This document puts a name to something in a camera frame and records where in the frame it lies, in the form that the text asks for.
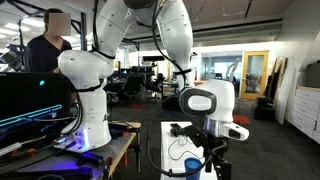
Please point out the white drawer cabinet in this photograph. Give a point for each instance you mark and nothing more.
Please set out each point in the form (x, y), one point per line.
(305, 112)

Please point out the metal robot base table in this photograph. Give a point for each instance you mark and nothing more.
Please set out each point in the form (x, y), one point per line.
(97, 164)

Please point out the orange floor mat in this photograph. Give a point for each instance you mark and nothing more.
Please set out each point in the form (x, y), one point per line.
(241, 119)

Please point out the yellow framed door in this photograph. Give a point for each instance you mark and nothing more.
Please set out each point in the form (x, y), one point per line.
(253, 80)

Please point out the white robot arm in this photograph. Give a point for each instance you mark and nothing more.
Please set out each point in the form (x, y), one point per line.
(170, 24)

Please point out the black computer monitor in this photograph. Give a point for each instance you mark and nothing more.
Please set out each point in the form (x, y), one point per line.
(29, 101)

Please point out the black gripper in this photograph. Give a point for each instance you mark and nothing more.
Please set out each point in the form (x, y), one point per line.
(214, 157)

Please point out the person in dark shirt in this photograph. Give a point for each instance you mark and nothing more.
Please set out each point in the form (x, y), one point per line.
(42, 52)

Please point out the black game controller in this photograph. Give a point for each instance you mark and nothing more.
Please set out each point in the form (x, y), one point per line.
(177, 130)

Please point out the blue plastic cup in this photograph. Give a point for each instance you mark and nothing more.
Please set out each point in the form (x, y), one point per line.
(192, 164)

